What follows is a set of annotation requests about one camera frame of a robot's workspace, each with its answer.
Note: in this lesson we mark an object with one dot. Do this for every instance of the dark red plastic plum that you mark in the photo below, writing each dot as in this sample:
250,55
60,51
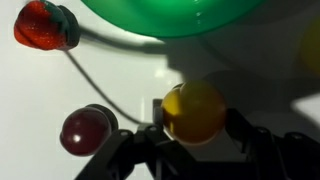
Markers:
85,131

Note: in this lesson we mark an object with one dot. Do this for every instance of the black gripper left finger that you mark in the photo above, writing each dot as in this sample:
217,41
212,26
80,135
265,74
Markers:
123,150

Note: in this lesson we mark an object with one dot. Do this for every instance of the orange red plastic strawberry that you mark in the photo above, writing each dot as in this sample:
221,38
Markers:
36,26

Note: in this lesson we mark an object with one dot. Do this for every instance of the green translucent bowl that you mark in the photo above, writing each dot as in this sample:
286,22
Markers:
173,16

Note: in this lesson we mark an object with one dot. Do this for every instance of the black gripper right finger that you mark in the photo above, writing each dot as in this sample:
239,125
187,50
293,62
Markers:
266,146

